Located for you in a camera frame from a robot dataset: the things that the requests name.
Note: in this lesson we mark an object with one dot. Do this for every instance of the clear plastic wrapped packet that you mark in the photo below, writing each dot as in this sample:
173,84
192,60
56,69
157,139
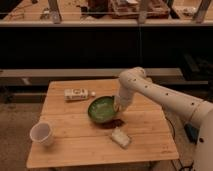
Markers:
120,137

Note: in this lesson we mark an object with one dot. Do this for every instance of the long wooden bench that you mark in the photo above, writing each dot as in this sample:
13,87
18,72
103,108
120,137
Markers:
42,77

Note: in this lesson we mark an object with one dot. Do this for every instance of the green ceramic bowl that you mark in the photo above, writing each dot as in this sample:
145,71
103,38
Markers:
102,110

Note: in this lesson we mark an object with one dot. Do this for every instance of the dark red brown snack bag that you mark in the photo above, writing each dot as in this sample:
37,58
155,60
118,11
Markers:
112,124

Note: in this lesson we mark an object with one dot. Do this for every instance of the wooden table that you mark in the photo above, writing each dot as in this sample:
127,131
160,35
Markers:
79,142

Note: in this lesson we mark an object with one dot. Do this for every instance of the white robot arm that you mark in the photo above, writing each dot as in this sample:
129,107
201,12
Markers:
198,112

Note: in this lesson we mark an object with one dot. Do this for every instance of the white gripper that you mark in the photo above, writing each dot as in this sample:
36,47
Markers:
120,104

